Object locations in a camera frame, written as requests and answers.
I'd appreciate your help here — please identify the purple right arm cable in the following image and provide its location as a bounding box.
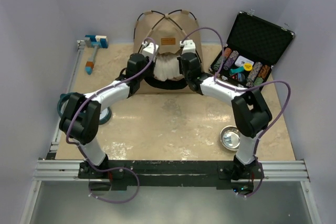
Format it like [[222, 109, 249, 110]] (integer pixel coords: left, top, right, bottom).
[[181, 27, 291, 198]]

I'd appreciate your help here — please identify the white pillow cushion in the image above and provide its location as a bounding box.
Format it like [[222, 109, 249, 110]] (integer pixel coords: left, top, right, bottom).
[[153, 54, 183, 81]]

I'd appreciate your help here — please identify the black poker chip case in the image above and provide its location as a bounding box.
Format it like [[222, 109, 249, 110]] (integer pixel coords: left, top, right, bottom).
[[208, 11, 295, 88]]

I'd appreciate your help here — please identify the tan black pet tent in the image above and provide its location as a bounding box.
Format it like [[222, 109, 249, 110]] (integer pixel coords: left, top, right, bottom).
[[133, 9, 203, 94]]

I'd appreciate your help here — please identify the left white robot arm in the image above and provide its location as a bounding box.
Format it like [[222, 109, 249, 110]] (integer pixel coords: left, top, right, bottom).
[[59, 53, 155, 172]]

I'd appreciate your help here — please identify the teal ribbon tag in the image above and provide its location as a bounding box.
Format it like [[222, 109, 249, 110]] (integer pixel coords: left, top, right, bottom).
[[229, 66, 245, 76]]

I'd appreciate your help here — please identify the steel pet bowl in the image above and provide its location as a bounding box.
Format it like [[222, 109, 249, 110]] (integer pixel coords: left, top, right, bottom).
[[220, 125, 241, 151]]

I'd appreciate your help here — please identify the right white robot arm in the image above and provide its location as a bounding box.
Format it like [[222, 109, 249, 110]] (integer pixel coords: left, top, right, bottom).
[[179, 52, 272, 166]]

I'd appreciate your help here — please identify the yellow dealer button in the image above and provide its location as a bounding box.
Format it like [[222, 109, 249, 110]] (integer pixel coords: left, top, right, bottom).
[[243, 62, 253, 72]]

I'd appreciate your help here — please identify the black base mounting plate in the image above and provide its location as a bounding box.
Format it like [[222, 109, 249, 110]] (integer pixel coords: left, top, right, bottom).
[[78, 160, 264, 192]]

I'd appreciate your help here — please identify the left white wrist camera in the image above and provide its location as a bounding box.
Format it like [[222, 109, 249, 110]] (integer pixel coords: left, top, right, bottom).
[[140, 41, 159, 62]]

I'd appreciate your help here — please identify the teal pet bowl holder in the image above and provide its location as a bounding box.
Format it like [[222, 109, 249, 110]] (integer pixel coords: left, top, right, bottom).
[[57, 92, 112, 125]]

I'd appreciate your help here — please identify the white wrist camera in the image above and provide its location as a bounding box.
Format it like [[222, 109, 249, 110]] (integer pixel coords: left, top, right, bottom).
[[140, 41, 159, 62], [180, 39, 196, 56]]

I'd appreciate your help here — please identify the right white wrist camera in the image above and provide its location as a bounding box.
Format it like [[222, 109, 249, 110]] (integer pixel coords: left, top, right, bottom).
[[180, 39, 196, 56]]

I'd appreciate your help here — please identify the white card deck box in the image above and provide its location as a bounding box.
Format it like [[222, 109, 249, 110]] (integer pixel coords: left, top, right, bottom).
[[235, 55, 255, 67]]

